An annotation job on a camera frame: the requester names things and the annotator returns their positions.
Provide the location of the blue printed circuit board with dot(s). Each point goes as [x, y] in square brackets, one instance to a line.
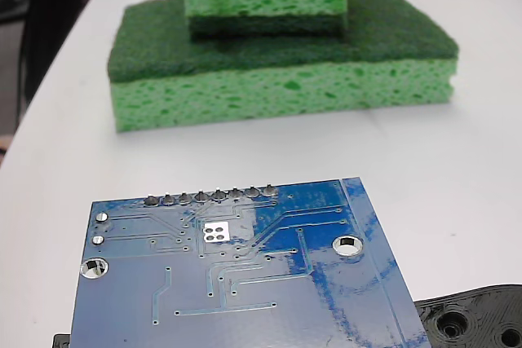
[253, 291]

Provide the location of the large green scrub sponge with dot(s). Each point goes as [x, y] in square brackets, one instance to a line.
[265, 91]

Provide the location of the black 3D printed bracket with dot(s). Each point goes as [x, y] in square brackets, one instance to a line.
[469, 315]

